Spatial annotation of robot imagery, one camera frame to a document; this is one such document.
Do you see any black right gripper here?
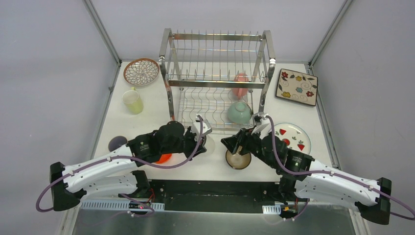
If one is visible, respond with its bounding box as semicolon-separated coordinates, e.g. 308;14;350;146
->
220;125;277;169

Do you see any mint green bowl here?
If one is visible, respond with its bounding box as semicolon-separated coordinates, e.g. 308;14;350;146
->
227;101;253;124

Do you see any pink mug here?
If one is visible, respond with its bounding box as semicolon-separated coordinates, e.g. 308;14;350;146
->
232;72;251;99

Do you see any light green mug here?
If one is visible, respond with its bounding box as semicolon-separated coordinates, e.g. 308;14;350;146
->
121;87;144;115

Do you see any white ribbed mug black rim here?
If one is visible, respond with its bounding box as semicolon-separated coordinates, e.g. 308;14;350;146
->
202;135;215;156

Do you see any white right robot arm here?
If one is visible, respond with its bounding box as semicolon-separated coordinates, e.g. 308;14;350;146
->
221;128;392;225

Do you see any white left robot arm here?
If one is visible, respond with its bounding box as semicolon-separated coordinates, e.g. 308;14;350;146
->
50;120;212;212

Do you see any stainless steel dish rack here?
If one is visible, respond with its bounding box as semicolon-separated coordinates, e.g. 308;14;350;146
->
159;28;276;131

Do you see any beige bowl dark rim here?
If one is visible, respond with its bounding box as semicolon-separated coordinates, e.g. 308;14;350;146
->
225;150;252;170

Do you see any orange plastic bowl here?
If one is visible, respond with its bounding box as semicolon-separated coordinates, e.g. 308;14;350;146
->
156;154;172;164

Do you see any square floral plate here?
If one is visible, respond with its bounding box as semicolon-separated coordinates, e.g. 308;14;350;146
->
275;69;319;106

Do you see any brown floral round plate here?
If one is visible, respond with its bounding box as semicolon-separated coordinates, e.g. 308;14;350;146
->
123;58;160;87

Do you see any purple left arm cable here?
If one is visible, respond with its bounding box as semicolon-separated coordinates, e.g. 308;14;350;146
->
35;115;204;218

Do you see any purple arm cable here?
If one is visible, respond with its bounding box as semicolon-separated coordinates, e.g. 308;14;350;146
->
264;115;415;224
35;115;204;218

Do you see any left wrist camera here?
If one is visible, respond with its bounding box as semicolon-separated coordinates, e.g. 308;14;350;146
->
190;114;212;141

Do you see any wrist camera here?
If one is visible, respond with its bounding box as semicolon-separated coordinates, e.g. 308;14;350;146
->
190;114;212;141
252;112;271;135

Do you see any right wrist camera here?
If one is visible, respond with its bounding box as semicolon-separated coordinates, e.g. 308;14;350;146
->
252;112;271;135

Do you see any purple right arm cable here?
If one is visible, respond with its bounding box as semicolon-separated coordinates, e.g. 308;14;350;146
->
264;115;415;224

